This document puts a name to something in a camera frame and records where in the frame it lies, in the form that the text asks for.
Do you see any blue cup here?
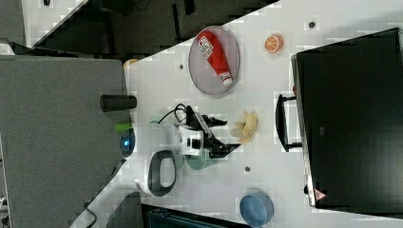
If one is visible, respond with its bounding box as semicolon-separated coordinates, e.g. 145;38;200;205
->
240;191;274;228

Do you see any black cylinder upper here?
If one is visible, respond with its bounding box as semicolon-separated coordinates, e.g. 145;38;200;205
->
100;95;137;112

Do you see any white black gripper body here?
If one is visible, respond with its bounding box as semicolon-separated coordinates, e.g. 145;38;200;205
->
178;105;213;156

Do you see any black silver toaster oven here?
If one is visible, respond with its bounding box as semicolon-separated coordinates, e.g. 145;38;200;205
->
276;28;403;219

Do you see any green lime toy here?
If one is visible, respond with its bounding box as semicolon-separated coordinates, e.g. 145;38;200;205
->
114;123;131;132

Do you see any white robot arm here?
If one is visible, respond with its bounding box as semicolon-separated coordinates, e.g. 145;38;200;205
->
118;104;239;197

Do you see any peeled yellow toy banana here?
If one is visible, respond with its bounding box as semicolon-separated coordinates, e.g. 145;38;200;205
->
230;111;258;144

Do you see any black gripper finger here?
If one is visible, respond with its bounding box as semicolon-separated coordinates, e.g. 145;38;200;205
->
207;136;240;159
202;115;227;127

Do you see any red ketchup bottle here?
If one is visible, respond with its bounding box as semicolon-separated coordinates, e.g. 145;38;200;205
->
197;30;233;86

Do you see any orange slice toy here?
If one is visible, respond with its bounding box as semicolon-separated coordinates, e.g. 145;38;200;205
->
264;34;283;53

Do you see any green cup with handle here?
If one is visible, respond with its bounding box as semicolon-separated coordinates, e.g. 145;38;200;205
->
185;149;217;170

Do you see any blue metal frame rail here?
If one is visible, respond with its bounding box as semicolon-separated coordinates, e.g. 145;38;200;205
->
142;204;251;228

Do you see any grey round plate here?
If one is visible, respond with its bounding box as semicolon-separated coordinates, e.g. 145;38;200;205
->
188;26;240;97

